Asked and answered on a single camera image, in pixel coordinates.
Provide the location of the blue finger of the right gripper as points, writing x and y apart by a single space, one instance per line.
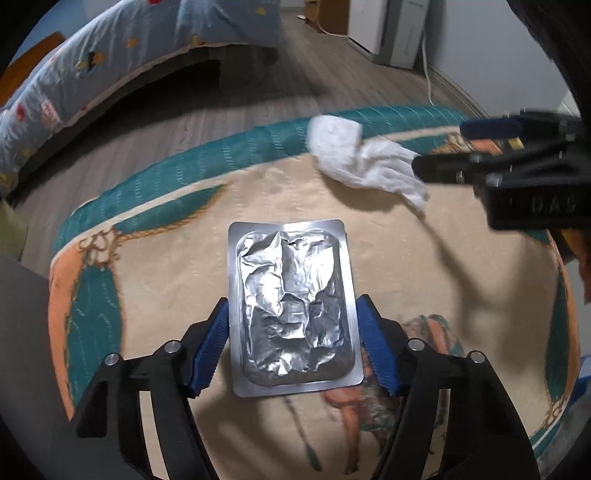
451 168
492 128

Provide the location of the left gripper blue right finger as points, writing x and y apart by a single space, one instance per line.
385 341

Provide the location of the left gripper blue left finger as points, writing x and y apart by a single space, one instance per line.
203 343

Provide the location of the silver foil blister pack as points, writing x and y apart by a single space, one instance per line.
293 327

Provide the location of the white tissue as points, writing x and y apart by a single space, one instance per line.
378 163

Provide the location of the teal orange patterned rug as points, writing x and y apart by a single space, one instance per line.
137 265

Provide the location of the white air purifier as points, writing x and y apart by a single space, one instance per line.
388 32

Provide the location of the wooden desk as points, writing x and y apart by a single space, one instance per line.
327 16

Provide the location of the green cloth on nightstand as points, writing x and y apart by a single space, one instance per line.
13 232

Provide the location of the blue cartoon print duvet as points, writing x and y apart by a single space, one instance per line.
111 50

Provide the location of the wooden bed frame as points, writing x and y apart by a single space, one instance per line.
20 69

